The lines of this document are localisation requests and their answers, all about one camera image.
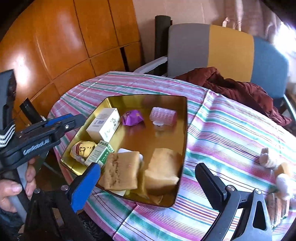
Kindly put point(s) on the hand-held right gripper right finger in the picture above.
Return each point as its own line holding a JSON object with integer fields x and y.
{"x": 212, "y": 187}

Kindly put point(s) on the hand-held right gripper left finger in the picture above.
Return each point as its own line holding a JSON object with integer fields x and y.
{"x": 85, "y": 185}

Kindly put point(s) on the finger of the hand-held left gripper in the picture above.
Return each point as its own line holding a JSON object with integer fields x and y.
{"x": 60, "y": 125}

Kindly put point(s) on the round yellow snack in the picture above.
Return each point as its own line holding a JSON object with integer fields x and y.
{"x": 82, "y": 149}

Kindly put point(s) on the small green white box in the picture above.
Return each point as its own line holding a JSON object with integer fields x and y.
{"x": 99, "y": 154}

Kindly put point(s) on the brown topped sponge block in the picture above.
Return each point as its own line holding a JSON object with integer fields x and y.
{"x": 120, "y": 171}

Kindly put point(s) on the white medicine box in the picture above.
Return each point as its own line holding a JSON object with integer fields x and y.
{"x": 104, "y": 125}

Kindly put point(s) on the purple snack packet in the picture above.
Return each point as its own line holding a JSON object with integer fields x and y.
{"x": 131, "y": 117}

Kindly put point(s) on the gold tin box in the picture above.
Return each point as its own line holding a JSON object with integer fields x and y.
{"x": 150, "y": 139}

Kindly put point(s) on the pink ribbed packet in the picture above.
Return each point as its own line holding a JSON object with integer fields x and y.
{"x": 163, "y": 115}

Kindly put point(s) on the person's left forearm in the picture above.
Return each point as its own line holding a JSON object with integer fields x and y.
{"x": 9, "y": 226}

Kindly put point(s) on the person's left hand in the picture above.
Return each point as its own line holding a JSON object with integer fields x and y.
{"x": 11, "y": 188}

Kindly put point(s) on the striped tablecloth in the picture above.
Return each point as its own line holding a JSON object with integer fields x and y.
{"x": 219, "y": 129}

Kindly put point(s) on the pinkish white wrapped item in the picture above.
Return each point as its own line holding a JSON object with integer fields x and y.
{"x": 268, "y": 157}

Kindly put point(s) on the brown striped packet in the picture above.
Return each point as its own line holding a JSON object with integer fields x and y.
{"x": 277, "y": 208}

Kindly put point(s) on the wooden cabinet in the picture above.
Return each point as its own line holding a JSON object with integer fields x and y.
{"x": 57, "y": 46}

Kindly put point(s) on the dark red jacket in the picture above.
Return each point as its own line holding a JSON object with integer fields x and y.
{"x": 242, "y": 92}

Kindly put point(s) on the black roll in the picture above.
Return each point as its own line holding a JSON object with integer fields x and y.
{"x": 163, "y": 41}

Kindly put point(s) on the grey yellow blue chair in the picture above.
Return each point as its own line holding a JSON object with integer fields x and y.
{"x": 231, "y": 51}

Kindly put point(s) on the beige curtain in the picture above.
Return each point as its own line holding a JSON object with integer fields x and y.
{"x": 266, "y": 18}

